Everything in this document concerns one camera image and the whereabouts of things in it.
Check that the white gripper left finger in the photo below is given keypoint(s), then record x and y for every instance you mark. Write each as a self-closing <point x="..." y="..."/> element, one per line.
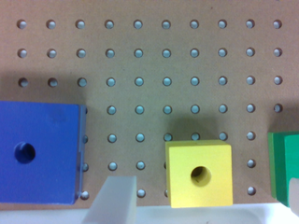
<point x="115" y="203"/>

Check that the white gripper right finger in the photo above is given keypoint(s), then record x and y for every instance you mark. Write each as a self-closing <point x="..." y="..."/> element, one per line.
<point x="294" y="195"/>

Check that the yellow wooden block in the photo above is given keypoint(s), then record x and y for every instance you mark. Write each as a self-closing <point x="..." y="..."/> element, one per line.
<point x="199" y="173"/>

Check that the green wooden block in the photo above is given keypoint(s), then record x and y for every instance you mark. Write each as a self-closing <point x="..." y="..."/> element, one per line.
<point x="283" y="150"/>

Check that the blue wooden block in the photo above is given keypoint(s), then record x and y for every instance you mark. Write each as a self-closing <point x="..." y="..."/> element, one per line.
<point x="41" y="152"/>

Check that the brown pegboard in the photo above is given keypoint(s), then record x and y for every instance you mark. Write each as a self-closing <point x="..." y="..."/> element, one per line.
<point x="150" y="71"/>

